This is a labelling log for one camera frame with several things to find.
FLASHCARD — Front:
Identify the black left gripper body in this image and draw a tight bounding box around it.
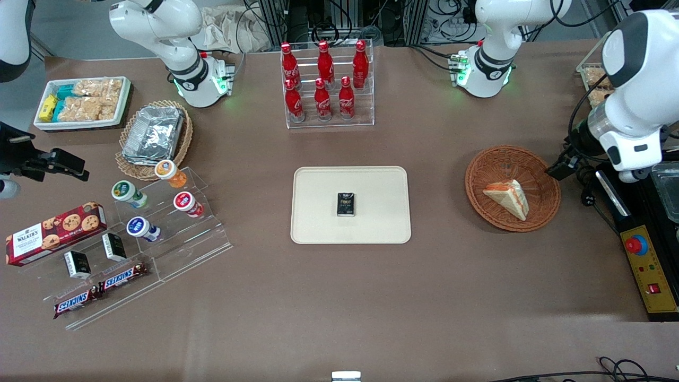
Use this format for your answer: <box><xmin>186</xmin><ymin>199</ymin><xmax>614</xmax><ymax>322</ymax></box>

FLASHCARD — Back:
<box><xmin>565</xmin><ymin>121</ymin><xmax>602</xmax><ymax>166</ymax></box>

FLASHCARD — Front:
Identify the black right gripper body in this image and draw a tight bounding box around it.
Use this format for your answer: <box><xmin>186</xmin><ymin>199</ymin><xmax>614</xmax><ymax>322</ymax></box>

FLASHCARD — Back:
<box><xmin>0</xmin><ymin>122</ymin><xmax>42</xmax><ymax>179</ymax></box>

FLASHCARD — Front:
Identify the triangular wrapped sandwich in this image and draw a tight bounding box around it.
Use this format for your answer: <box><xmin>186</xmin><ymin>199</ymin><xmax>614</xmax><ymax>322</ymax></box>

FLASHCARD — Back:
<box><xmin>482</xmin><ymin>179</ymin><xmax>530</xmax><ymax>222</ymax></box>

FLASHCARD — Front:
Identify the brown wicker basket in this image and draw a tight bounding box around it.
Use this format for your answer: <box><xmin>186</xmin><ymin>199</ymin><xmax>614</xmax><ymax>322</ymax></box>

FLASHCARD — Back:
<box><xmin>465</xmin><ymin>145</ymin><xmax>562</xmax><ymax>233</ymax></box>

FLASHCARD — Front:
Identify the white rectangular snack tray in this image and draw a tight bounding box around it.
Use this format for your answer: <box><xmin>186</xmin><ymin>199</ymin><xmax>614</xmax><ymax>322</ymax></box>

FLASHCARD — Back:
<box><xmin>33</xmin><ymin>76</ymin><xmax>132</xmax><ymax>132</ymax></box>

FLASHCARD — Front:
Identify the light tan wicker basket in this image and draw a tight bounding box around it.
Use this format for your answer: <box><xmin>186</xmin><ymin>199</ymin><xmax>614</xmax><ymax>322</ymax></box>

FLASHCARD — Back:
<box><xmin>115</xmin><ymin>99</ymin><xmax>194</xmax><ymax>182</ymax></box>

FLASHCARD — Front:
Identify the beige plastic tray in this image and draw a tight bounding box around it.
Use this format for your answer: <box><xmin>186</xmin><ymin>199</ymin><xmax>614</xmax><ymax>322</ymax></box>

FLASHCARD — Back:
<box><xmin>290</xmin><ymin>166</ymin><xmax>412</xmax><ymax>245</ymax></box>

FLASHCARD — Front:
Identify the yellow snack packet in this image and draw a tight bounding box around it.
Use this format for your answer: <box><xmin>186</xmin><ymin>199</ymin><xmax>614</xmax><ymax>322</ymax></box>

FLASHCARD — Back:
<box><xmin>39</xmin><ymin>94</ymin><xmax>58</xmax><ymax>123</ymax></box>

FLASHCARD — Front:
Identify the clear rice cracker bag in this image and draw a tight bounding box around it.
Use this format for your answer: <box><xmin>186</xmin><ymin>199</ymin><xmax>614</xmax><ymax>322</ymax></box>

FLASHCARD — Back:
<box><xmin>58</xmin><ymin>96</ymin><xmax>118</xmax><ymax>122</ymax></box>
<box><xmin>72</xmin><ymin>78</ymin><xmax>124</xmax><ymax>99</ymax></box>

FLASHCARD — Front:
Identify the green gum bottle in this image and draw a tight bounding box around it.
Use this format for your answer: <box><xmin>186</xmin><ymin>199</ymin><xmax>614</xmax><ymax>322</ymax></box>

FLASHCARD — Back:
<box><xmin>111</xmin><ymin>180</ymin><xmax>149</xmax><ymax>209</ymax></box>

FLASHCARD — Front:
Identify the red tartan cookie box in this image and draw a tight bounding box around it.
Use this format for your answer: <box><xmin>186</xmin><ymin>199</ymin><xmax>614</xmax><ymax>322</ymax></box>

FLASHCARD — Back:
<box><xmin>5</xmin><ymin>201</ymin><xmax>108</xmax><ymax>267</ymax></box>

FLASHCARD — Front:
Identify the stack of foil containers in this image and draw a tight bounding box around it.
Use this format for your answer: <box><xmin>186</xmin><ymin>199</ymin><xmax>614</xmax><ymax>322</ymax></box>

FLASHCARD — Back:
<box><xmin>121</xmin><ymin>106</ymin><xmax>185</xmax><ymax>164</ymax></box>

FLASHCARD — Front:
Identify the black white gum box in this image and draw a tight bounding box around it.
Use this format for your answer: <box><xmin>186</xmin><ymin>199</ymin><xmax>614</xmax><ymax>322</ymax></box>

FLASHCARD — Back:
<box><xmin>63</xmin><ymin>250</ymin><xmax>92</xmax><ymax>280</ymax></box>
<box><xmin>101</xmin><ymin>232</ymin><xmax>128</xmax><ymax>262</ymax></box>

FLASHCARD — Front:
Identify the blue gum bottle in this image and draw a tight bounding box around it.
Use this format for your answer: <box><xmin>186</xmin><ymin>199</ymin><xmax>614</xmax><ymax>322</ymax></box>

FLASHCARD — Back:
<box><xmin>126</xmin><ymin>216</ymin><xmax>161</xmax><ymax>243</ymax></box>

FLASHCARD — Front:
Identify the clear plastic container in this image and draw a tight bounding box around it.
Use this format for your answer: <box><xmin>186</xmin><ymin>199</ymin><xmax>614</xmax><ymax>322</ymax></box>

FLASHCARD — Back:
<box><xmin>647</xmin><ymin>161</ymin><xmax>679</xmax><ymax>224</ymax></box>

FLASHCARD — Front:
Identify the orange gum bottle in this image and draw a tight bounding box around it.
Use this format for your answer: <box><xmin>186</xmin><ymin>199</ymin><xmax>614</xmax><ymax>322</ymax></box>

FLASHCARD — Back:
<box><xmin>154</xmin><ymin>159</ymin><xmax>188</xmax><ymax>189</ymax></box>

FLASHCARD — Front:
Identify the red gum bottle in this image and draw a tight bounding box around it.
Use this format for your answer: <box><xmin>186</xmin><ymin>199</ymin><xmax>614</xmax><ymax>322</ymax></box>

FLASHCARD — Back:
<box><xmin>173</xmin><ymin>192</ymin><xmax>205</xmax><ymax>219</ymax></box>

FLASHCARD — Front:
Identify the brown Snickers bar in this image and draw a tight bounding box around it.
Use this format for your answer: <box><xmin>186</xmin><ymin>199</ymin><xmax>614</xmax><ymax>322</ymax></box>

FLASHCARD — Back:
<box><xmin>53</xmin><ymin>286</ymin><xmax>102</xmax><ymax>320</ymax></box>
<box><xmin>98</xmin><ymin>262</ymin><xmax>150</xmax><ymax>294</ymax></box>

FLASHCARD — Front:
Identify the yellow emergency stop box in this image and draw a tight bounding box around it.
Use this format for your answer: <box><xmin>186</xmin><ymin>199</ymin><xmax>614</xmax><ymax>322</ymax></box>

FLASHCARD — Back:
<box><xmin>619</xmin><ymin>225</ymin><xmax>679</xmax><ymax>315</ymax></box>

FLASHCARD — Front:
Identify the clear acrylic stepped display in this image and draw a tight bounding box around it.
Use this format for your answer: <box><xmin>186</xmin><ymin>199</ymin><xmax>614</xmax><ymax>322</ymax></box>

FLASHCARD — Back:
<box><xmin>16</xmin><ymin>167</ymin><xmax>234</xmax><ymax>331</ymax></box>

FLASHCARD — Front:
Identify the crumpled beige paper bag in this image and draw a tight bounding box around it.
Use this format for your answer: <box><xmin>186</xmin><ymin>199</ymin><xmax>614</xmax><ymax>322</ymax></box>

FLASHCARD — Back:
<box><xmin>190</xmin><ymin>4</ymin><xmax>272</xmax><ymax>54</ymax></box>

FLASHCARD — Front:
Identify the black equipment rack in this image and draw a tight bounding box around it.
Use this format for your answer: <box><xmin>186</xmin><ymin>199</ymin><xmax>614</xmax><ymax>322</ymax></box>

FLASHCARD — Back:
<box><xmin>254</xmin><ymin>0</ymin><xmax>479</xmax><ymax>47</ymax></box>

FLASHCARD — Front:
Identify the small black box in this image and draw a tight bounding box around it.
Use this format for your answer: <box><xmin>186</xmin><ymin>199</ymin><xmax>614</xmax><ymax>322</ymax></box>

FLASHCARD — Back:
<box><xmin>336</xmin><ymin>192</ymin><xmax>356</xmax><ymax>219</ymax></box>

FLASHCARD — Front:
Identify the red cola bottle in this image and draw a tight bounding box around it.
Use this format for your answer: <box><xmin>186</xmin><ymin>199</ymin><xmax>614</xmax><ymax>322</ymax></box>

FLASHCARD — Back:
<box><xmin>338</xmin><ymin>76</ymin><xmax>355</xmax><ymax>120</ymax></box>
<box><xmin>317</xmin><ymin>40</ymin><xmax>335</xmax><ymax>88</ymax></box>
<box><xmin>352</xmin><ymin>40</ymin><xmax>370</xmax><ymax>90</ymax></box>
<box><xmin>314</xmin><ymin>78</ymin><xmax>333</xmax><ymax>122</ymax></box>
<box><xmin>284</xmin><ymin>79</ymin><xmax>306</xmax><ymax>124</ymax></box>
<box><xmin>280</xmin><ymin>42</ymin><xmax>301</xmax><ymax>90</ymax></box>

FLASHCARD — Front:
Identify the clear acrylic bottle rack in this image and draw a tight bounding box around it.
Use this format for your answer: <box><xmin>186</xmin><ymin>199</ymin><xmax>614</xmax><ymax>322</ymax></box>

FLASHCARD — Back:
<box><xmin>280</xmin><ymin>39</ymin><xmax>376</xmax><ymax>130</ymax></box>

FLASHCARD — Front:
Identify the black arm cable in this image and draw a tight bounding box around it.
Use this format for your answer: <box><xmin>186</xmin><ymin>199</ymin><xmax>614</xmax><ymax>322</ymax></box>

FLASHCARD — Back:
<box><xmin>567</xmin><ymin>86</ymin><xmax>608</xmax><ymax>145</ymax></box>

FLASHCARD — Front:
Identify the black plug cable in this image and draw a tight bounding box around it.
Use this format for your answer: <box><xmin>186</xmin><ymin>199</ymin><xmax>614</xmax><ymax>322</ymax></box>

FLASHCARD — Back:
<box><xmin>578</xmin><ymin>166</ymin><xmax>622</xmax><ymax>235</ymax></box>

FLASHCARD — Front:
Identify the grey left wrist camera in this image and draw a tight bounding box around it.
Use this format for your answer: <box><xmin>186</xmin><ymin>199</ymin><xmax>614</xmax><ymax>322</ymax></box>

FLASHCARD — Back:
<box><xmin>617</xmin><ymin>167</ymin><xmax>652</xmax><ymax>184</ymax></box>

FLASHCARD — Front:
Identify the black base cable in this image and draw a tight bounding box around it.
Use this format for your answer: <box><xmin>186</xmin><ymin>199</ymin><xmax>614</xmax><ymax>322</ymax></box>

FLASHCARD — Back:
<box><xmin>410</xmin><ymin>45</ymin><xmax>458</xmax><ymax>73</ymax></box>

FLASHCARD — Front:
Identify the black floor cable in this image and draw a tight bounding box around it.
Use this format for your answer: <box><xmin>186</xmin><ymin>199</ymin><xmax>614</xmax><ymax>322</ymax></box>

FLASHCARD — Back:
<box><xmin>487</xmin><ymin>356</ymin><xmax>679</xmax><ymax>382</ymax></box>

